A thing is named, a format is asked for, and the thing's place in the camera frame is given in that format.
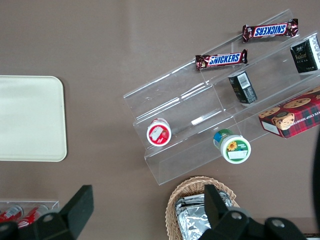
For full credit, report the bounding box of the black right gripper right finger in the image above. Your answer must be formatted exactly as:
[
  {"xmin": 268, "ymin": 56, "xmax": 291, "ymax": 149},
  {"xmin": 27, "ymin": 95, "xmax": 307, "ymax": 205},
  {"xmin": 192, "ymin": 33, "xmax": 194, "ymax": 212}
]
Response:
[{"xmin": 201, "ymin": 184, "xmax": 309, "ymax": 240}]

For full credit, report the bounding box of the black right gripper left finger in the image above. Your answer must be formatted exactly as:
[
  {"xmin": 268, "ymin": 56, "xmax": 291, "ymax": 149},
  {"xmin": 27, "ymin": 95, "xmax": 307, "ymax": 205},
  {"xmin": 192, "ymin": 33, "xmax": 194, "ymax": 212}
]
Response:
[{"xmin": 0, "ymin": 184, "xmax": 95, "ymax": 240}]

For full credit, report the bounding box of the foil-wrapped sandwich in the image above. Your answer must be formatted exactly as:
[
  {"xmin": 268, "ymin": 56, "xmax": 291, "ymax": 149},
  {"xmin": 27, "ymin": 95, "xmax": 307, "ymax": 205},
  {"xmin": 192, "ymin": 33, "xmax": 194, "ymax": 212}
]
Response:
[
  {"xmin": 177, "ymin": 190, "xmax": 237, "ymax": 209},
  {"xmin": 174, "ymin": 197, "xmax": 213, "ymax": 240}
]

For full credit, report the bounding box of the woven wicker basket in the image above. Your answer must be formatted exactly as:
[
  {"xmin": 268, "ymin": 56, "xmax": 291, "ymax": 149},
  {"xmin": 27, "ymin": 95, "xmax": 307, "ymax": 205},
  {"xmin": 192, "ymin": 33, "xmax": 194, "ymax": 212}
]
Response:
[{"xmin": 165, "ymin": 175, "xmax": 240, "ymax": 240}]

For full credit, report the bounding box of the cream plastic tray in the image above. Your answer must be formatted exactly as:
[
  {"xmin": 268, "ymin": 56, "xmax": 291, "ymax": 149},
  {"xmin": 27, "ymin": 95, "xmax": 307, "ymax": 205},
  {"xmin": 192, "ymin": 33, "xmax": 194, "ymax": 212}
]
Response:
[{"xmin": 0, "ymin": 75, "xmax": 68, "ymax": 163}]

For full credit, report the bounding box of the clear acrylic can holder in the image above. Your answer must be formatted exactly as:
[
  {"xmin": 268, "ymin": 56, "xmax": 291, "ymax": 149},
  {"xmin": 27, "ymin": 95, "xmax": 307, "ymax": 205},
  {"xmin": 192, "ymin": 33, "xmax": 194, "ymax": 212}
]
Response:
[{"xmin": 0, "ymin": 198, "xmax": 61, "ymax": 213}]

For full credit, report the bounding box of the red soda can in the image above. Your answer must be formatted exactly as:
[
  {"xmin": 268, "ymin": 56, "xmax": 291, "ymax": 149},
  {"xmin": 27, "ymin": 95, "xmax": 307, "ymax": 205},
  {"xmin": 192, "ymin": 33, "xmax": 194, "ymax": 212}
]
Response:
[
  {"xmin": 16, "ymin": 204, "xmax": 50, "ymax": 230},
  {"xmin": 0, "ymin": 204, "xmax": 25, "ymax": 224}
]

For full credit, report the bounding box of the green sunflower yogurt cup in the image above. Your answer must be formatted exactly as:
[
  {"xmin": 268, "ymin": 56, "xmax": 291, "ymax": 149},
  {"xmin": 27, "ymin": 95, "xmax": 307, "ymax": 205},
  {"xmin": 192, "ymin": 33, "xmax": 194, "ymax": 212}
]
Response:
[{"xmin": 212, "ymin": 128, "xmax": 252, "ymax": 165}]

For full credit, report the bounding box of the red strawberry yogurt cup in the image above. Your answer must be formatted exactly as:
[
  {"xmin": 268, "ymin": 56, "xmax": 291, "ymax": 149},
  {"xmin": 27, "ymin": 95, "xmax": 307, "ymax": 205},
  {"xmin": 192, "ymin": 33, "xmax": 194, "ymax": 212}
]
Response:
[{"xmin": 146, "ymin": 117, "xmax": 173, "ymax": 147}]

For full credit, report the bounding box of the clear acrylic stepped shelf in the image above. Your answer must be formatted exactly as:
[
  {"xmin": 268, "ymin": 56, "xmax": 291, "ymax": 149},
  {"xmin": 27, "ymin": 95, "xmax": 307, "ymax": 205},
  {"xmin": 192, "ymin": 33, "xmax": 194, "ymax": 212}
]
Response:
[{"xmin": 122, "ymin": 8, "xmax": 320, "ymax": 186}]

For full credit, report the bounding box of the red tartan cookie box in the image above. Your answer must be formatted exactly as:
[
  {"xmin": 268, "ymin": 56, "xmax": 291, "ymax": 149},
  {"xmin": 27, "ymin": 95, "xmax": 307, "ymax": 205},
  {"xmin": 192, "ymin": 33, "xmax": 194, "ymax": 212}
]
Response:
[{"xmin": 257, "ymin": 86, "xmax": 320, "ymax": 139}]

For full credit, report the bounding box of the dark green box with barcode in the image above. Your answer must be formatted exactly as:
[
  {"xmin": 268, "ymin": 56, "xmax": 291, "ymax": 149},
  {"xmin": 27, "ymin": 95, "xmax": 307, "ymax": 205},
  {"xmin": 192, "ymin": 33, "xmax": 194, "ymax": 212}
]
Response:
[{"xmin": 227, "ymin": 70, "xmax": 258, "ymax": 105}]

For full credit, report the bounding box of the Snickers bar upright print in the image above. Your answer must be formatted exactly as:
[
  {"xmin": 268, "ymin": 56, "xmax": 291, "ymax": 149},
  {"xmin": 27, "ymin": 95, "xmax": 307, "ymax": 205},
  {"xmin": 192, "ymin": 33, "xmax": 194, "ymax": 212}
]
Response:
[{"xmin": 194, "ymin": 48, "xmax": 249, "ymax": 72}]

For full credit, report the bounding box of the dark green box gold print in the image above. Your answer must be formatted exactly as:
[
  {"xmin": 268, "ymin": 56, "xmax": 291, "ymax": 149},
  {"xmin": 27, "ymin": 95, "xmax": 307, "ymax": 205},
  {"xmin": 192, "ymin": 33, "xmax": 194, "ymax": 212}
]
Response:
[{"xmin": 289, "ymin": 34, "xmax": 320, "ymax": 74}]

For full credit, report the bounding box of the Snickers bar upside-down print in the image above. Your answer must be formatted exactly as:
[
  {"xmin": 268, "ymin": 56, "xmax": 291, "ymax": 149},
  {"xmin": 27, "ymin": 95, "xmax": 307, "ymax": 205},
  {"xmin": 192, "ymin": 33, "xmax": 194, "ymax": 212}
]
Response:
[{"xmin": 242, "ymin": 17, "xmax": 300, "ymax": 44}]

